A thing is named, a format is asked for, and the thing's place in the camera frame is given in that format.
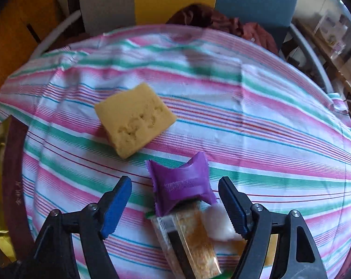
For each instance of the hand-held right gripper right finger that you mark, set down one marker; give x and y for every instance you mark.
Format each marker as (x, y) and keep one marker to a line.
(234, 209)

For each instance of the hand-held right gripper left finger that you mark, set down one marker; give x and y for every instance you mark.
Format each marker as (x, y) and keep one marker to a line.
(117, 206)

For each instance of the clear snack packet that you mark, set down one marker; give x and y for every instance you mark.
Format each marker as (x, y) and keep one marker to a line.
(190, 238)

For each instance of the purple foil packet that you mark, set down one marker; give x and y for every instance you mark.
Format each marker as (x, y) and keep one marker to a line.
(181, 183)

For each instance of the yellow sponge block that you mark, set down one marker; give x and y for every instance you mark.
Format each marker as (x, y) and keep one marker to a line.
(134, 119)

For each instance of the gold tin box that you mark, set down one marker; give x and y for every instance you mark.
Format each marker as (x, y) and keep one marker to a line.
(1, 206)

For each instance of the striped tablecloth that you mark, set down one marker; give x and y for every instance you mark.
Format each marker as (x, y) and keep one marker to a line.
(236, 116)

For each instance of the dark red cloth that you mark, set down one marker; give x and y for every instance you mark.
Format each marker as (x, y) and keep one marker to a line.
(222, 20)

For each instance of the cluttered shelf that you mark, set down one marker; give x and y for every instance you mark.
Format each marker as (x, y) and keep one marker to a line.
(333, 35)

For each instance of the wooden cabinet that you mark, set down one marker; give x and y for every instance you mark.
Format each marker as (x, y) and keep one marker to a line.
(15, 32)

